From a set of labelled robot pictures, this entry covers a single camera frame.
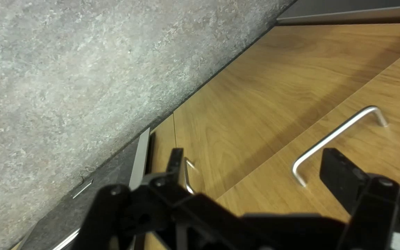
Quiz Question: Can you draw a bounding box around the wooden drawer with metal handle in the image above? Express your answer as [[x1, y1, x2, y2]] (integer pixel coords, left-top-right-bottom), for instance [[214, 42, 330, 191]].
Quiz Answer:
[[213, 43, 400, 224]]

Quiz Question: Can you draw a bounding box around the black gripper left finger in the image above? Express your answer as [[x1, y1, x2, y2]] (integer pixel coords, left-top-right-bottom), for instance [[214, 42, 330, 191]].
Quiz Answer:
[[70, 148, 239, 250]]

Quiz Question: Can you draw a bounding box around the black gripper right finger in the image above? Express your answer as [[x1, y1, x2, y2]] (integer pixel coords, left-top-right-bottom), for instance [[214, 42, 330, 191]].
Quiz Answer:
[[320, 148, 400, 250]]

